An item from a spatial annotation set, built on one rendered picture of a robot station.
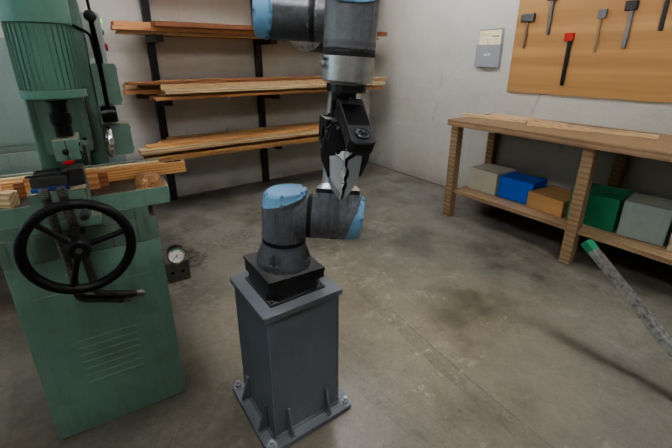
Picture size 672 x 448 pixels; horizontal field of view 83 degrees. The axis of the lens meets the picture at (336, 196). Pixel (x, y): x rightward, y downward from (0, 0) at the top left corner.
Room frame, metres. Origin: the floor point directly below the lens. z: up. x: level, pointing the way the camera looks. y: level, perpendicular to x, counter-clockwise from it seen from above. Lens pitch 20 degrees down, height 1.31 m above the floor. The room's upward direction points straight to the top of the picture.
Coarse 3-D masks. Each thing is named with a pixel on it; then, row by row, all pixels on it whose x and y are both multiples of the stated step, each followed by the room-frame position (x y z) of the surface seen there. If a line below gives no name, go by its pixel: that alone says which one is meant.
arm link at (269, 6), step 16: (256, 0) 0.78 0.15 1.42; (272, 0) 0.78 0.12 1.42; (288, 0) 0.78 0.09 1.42; (304, 0) 0.78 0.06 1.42; (256, 16) 0.78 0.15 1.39; (272, 16) 0.78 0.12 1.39; (288, 16) 0.78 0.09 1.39; (304, 16) 0.78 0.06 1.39; (256, 32) 0.80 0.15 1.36; (272, 32) 0.79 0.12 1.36; (288, 32) 0.79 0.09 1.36; (304, 32) 0.79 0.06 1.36; (304, 48) 1.31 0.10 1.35; (320, 48) 1.35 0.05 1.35
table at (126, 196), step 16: (96, 192) 1.19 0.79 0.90; (112, 192) 1.19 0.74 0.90; (128, 192) 1.20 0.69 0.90; (144, 192) 1.22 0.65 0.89; (160, 192) 1.25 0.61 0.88; (0, 208) 1.04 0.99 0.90; (16, 208) 1.05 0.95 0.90; (128, 208) 1.19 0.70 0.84; (0, 224) 1.02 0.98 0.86; (16, 224) 1.04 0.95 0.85; (48, 224) 1.01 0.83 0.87; (64, 224) 1.02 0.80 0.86; (80, 224) 1.04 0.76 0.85
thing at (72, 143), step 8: (72, 136) 1.28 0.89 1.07; (56, 144) 1.21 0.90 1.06; (64, 144) 1.22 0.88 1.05; (72, 144) 1.23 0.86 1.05; (80, 144) 1.31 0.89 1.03; (56, 152) 1.21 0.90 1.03; (72, 152) 1.23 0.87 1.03; (80, 152) 1.24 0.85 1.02; (56, 160) 1.20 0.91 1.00; (64, 160) 1.21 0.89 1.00
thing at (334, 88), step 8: (328, 88) 0.68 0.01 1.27; (336, 88) 0.67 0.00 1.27; (344, 88) 0.66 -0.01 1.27; (352, 88) 0.67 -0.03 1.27; (360, 88) 0.67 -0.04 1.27; (336, 96) 0.71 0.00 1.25; (344, 96) 0.69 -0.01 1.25; (352, 96) 0.69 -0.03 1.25; (336, 104) 0.69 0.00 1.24; (336, 112) 0.69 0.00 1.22; (320, 120) 0.73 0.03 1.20; (328, 120) 0.68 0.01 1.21; (336, 120) 0.68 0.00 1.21; (320, 128) 0.74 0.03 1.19; (328, 128) 0.66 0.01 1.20; (336, 128) 0.66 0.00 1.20; (320, 136) 0.73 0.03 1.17; (328, 136) 0.66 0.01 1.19; (336, 136) 0.67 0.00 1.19; (336, 144) 0.67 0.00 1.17; (344, 144) 0.67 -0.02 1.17; (336, 152) 0.67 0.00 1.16
